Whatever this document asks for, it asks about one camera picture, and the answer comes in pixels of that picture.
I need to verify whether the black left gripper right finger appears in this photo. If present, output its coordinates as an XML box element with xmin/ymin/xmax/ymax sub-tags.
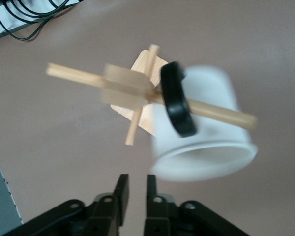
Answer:
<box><xmin>144</xmin><ymin>174</ymin><xmax>185</xmax><ymax>236</ymax></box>

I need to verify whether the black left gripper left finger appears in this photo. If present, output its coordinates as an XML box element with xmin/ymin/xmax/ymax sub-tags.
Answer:
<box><xmin>85</xmin><ymin>174</ymin><xmax>130</xmax><ymax>236</ymax></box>

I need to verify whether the white cup with black handle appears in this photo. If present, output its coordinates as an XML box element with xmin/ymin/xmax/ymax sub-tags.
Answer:
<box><xmin>149</xmin><ymin>61</ymin><xmax>259</xmax><ymax>183</ymax></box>

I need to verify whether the wooden cup rack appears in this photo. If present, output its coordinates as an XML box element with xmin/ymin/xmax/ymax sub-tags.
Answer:
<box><xmin>46</xmin><ymin>44</ymin><xmax>258</xmax><ymax>146</ymax></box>

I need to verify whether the brown table mat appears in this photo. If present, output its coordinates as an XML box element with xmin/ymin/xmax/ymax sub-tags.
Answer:
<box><xmin>0</xmin><ymin>0</ymin><xmax>295</xmax><ymax>236</ymax></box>

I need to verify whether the black cable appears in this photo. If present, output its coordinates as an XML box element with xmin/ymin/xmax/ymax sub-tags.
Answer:
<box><xmin>4</xmin><ymin>0</ymin><xmax>84</xmax><ymax>25</ymax></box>
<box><xmin>0</xmin><ymin>0</ymin><xmax>72</xmax><ymax>42</ymax></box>

